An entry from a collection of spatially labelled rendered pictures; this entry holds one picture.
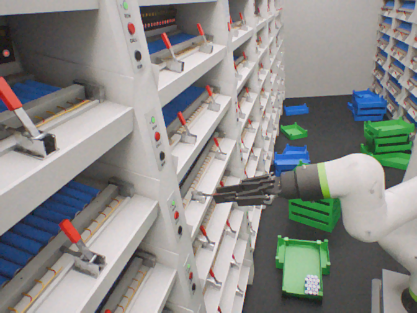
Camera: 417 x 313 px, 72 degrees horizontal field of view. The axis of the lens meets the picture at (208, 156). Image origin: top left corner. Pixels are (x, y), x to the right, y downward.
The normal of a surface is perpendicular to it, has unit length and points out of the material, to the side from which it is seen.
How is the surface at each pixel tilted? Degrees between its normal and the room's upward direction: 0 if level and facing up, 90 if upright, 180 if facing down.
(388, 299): 2
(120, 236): 18
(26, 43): 90
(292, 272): 22
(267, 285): 0
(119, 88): 90
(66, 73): 90
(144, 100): 90
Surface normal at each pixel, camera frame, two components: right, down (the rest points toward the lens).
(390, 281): -0.11, -0.89
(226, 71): -0.28, 0.47
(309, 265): -0.23, -0.65
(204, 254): 0.15, -0.84
